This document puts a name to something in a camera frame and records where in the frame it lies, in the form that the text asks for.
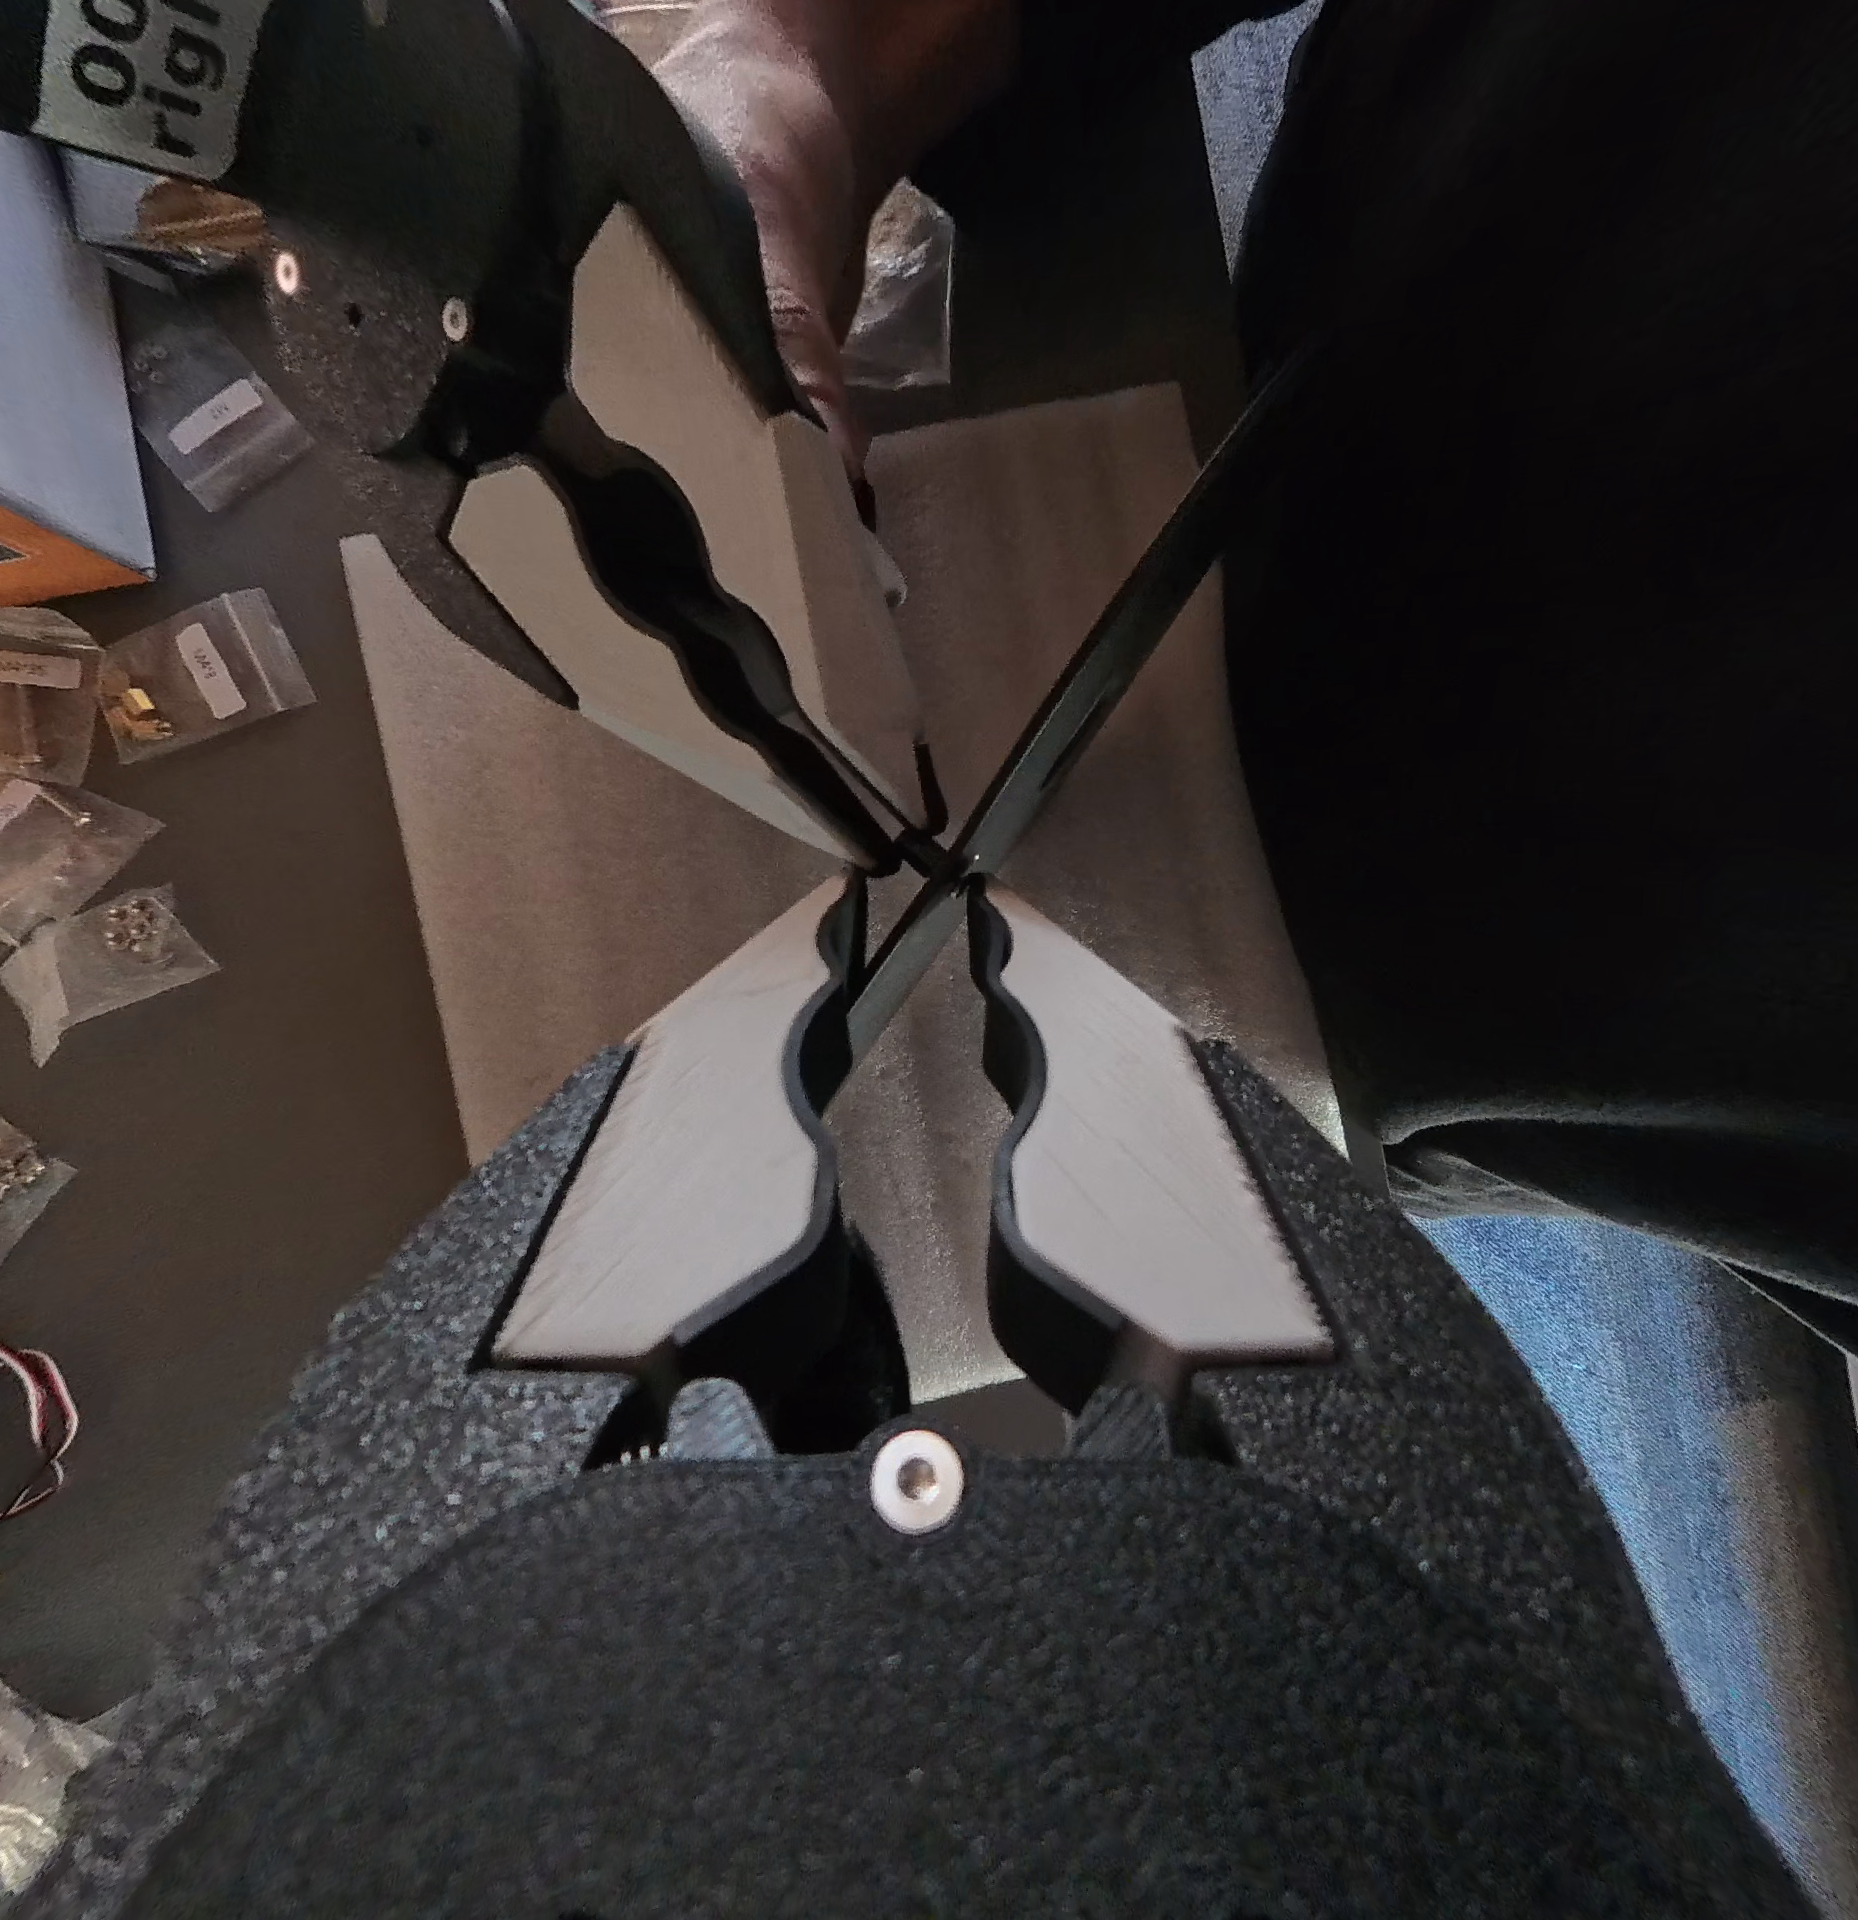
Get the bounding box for dark grey desk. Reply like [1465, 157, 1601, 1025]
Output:
[0, 0, 1381, 1920]

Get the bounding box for person's right hand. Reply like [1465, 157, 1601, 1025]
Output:
[670, 0, 879, 483]

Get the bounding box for orange cardboard box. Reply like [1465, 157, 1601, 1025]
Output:
[0, 121, 159, 607]

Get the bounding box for red white black cable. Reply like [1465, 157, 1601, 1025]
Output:
[0, 1327, 84, 1531]

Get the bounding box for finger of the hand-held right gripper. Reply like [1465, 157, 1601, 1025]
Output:
[566, 203, 950, 845]
[445, 455, 901, 882]

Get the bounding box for large clear plastic bag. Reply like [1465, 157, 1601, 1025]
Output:
[845, 180, 959, 395]

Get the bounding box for scattered small hardware bags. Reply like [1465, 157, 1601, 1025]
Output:
[0, 324, 323, 1920]

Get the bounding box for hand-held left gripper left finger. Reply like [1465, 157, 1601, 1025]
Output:
[489, 862, 869, 1388]

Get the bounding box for black metal plate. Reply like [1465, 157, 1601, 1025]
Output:
[837, 338, 1329, 1060]

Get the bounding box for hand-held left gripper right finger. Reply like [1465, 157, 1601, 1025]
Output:
[965, 878, 1340, 1399]

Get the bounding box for white foam sheet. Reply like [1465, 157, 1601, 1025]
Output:
[342, 380, 1348, 1399]

